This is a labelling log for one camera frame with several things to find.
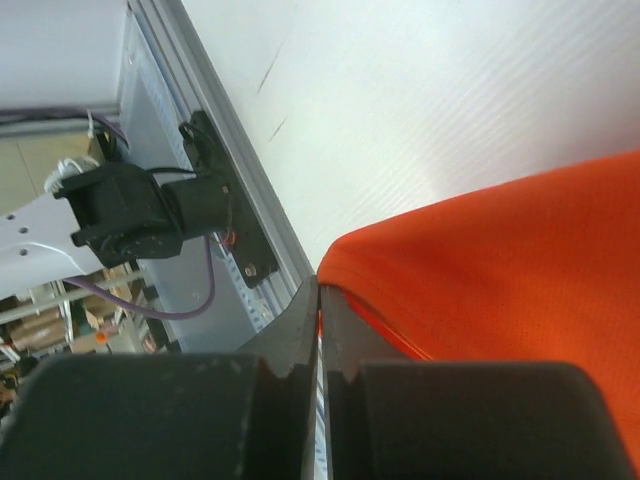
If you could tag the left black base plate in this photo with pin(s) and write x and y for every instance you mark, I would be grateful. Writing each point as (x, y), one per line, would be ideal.
(242, 232)

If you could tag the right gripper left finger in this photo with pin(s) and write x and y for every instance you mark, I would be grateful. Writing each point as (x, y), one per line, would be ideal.
(249, 414)

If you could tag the aluminium mounting rail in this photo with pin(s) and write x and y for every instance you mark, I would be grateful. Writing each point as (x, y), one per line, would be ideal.
(196, 86)

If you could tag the orange t shirt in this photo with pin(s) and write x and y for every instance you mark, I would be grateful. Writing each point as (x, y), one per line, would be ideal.
(545, 267)

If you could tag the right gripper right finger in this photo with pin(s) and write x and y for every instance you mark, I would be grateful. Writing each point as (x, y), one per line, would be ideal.
(391, 417)

